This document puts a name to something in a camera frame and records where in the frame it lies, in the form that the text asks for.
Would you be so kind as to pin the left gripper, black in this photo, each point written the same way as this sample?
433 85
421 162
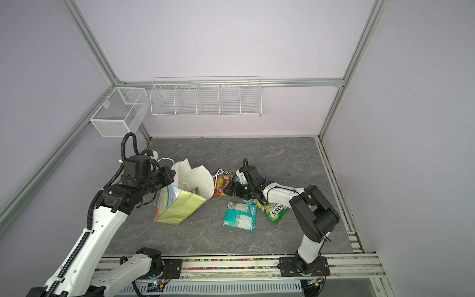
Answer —
169 178

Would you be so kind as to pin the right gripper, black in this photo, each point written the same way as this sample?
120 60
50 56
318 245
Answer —
235 192

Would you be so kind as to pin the orange Fox's candy bag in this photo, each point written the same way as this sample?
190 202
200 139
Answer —
222 182

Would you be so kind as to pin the paper bag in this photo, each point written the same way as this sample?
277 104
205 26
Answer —
189 190

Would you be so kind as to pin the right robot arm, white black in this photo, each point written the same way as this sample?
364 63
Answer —
316 216

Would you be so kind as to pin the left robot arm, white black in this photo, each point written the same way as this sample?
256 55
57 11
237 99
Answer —
139 175

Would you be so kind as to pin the teal white candy bag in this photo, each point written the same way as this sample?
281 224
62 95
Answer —
241 216

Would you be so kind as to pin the yellow green Fox's bag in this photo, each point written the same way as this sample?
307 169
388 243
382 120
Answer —
275 212

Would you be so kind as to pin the purple M&M's packet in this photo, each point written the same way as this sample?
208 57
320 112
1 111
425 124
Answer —
221 171

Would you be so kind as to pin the white mesh basket, small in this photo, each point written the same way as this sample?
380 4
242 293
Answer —
122 111

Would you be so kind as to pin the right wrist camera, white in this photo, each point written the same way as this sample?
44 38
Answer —
241 174

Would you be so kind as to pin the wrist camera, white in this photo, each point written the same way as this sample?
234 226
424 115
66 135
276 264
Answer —
151 153
241 174

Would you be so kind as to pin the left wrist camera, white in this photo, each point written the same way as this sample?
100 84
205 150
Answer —
151 153

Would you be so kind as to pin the white wire basket, long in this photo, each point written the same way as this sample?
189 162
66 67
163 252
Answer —
206 96

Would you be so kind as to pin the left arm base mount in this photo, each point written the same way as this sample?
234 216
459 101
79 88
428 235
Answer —
165 269

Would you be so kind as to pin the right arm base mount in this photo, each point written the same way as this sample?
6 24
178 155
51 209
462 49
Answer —
296 267

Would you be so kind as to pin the white vented cable duct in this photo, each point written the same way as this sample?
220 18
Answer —
211 289

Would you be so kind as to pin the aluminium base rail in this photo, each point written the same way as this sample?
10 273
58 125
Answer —
268 267

